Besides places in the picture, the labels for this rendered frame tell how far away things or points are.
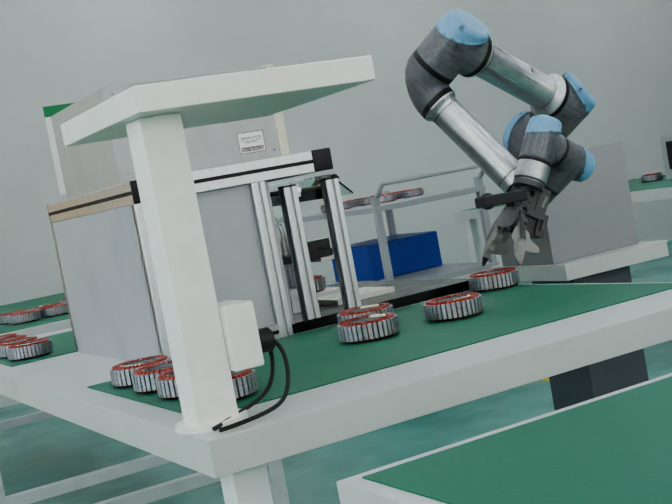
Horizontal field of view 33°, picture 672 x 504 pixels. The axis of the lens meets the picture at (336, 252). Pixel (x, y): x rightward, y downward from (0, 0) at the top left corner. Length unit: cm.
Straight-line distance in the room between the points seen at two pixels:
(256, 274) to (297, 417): 84
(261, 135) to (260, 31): 610
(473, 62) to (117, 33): 564
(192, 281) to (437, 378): 37
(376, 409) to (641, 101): 905
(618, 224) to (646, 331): 114
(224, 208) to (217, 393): 82
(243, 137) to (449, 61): 55
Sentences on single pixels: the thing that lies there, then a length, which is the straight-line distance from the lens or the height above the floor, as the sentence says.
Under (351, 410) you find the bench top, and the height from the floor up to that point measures 73.
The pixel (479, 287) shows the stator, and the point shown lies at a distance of 249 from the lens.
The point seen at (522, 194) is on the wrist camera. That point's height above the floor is 94.
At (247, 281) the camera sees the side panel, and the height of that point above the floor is 88.
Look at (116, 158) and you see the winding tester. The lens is 238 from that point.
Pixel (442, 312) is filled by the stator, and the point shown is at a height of 77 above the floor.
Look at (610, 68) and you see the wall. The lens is 1034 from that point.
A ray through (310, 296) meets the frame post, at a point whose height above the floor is 82.
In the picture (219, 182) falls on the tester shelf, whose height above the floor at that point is 108.
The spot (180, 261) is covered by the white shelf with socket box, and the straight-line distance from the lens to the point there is 153.
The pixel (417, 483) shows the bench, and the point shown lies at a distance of 109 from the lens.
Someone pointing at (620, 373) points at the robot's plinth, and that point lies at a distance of 298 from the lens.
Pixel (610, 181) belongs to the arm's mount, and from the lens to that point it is 296.
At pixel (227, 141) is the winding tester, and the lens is 246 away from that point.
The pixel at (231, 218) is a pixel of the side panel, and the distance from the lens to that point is 232.
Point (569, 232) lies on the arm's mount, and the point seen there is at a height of 82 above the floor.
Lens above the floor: 104
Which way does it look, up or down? 3 degrees down
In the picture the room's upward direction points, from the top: 11 degrees counter-clockwise
